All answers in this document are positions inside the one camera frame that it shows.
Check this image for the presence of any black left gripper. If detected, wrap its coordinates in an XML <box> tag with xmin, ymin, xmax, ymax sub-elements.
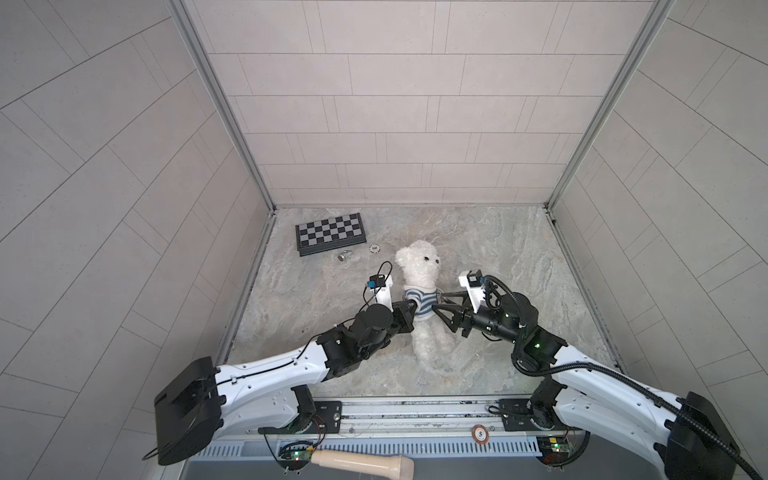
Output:
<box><xmin>354</xmin><ymin>301</ymin><xmax>420</xmax><ymax>362</ymax></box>

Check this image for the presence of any blue white striped knit sweater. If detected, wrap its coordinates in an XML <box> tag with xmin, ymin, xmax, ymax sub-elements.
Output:
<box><xmin>403</xmin><ymin>286</ymin><xmax>438</xmax><ymax>321</ymax></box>

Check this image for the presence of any white plush teddy bear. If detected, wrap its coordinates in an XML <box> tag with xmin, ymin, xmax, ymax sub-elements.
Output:
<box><xmin>395</xmin><ymin>240</ymin><xmax>455</xmax><ymax>372</ymax></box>

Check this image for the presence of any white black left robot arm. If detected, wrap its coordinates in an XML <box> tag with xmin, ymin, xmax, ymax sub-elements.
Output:
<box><xmin>149</xmin><ymin>300</ymin><xmax>417</xmax><ymax>466</ymax></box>

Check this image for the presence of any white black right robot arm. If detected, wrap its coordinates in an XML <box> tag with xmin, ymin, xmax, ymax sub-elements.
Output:
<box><xmin>432</xmin><ymin>293</ymin><xmax>747</xmax><ymax>479</ymax></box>

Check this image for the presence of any folded black chess board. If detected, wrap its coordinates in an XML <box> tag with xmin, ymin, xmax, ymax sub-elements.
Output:
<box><xmin>295</xmin><ymin>213</ymin><xmax>367</xmax><ymax>257</ymax></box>

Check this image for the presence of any red round sticker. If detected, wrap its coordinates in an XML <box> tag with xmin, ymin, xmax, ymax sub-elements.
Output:
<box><xmin>471</xmin><ymin>424</ymin><xmax>489</xmax><ymax>445</ymax></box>

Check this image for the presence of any right green circuit board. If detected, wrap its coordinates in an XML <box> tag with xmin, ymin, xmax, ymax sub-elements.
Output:
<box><xmin>536</xmin><ymin>436</ymin><xmax>572</xmax><ymax>465</ymax></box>

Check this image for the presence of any green circuit board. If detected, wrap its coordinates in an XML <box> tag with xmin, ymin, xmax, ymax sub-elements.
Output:
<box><xmin>536</xmin><ymin>436</ymin><xmax>572</xmax><ymax>465</ymax></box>
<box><xmin>276</xmin><ymin>441</ymin><xmax>316</xmax><ymax>471</ymax></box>

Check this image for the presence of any left green circuit board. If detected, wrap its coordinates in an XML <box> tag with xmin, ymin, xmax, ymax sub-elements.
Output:
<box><xmin>276</xmin><ymin>441</ymin><xmax>316</xmax><ymax>471</ymax></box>

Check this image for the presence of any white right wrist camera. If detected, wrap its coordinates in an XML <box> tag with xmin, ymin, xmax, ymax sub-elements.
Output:
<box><xmin>459</xmin><ymin>270</ymin><xmax>486</xmax><ymax>313</ymax></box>

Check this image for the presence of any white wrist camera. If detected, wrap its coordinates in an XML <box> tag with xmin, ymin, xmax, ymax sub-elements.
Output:
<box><xmin>459</xmin><ymin>270</ymin><xmax>486</xmax><ymax>313</ymax></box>
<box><xmin>367</xmin><ymin>273</ymin><xmax>393</xmax><ymax>311</ymax></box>

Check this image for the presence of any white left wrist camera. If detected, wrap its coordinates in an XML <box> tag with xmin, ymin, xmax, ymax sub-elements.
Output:
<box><xmin>367</xmin><ymin>273</ymin><xmax>393</xmax><ymax>311</ymax></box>

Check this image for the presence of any black corrugated cable conduit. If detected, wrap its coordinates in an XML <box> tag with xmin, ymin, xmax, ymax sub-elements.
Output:
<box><xmin>482</xmin><ymin>274</ymin><xmax>763</xmax><ymax>480</ymax></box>

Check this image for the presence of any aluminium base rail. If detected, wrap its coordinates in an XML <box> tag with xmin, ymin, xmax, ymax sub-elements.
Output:
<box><xmin>164</xmin><ymin>392</ymin><xmax>670</xmax><ymax>460</ymax></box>

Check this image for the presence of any beige wooden handle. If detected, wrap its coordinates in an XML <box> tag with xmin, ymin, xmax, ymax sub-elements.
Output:
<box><xmin>310</xmin><ymin>450</ymin><xmax>415</xmax><ymax>480</ymax></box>

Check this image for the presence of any aluminium corner frame post right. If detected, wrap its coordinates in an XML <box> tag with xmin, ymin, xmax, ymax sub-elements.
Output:
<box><xmin>544</xmin><ymin>0</ymin><xmax>676</xmax><ymax>216</ymax></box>

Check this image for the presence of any aluminium corner frame post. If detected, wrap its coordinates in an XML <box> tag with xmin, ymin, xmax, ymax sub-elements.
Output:
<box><xmin>544</xmin><ymin>0</ymin><xmax>676</xmax><ymax>216</ymax></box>
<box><xmin>167</xmin><ymin>0</ymin><xmax>276</xmax><ymax>216</ymax></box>

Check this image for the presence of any aluminium corner frame post left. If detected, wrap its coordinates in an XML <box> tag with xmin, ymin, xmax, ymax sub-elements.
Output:
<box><xmin>167</xmin><ymin>0</ymin><xmax>276</xmax><ymax>216</ymax></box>

